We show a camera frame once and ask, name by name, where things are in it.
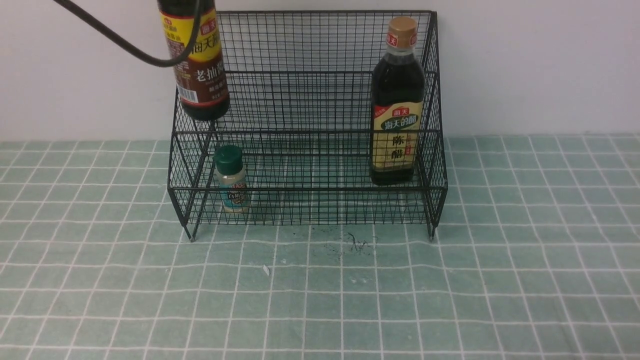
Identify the small green-capped seasoning jar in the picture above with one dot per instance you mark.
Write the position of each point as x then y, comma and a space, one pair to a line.
231, 175

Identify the dark vinegar bottle gold cap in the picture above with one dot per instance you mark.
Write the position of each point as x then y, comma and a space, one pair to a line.
398, 89

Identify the dark soy sauce bottle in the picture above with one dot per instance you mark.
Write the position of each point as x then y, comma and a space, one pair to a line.
201, 79

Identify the green checkered tablecloth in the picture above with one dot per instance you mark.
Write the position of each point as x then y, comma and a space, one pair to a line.
536, 258

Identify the black wire mesh shelf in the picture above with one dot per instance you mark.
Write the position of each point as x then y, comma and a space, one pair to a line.
300, 110

